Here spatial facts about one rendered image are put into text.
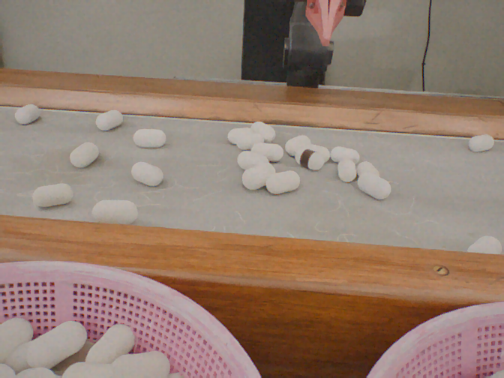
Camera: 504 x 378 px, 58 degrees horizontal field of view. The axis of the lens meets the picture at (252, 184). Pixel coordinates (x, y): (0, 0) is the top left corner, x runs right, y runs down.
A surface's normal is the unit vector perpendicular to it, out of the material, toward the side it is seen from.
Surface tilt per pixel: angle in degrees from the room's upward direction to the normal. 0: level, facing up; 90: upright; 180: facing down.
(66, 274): 75
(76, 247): 0
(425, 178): 0
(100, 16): 90
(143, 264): 0
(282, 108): 45
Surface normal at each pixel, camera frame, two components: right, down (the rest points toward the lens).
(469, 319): 0.32, 0.18
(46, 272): 0.04, 0.20
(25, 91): -0.03, -0.32
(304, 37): -0.01, -0.05
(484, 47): -0.09, 0.44
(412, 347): 0.63, 0.12
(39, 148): 0.04, -0.89
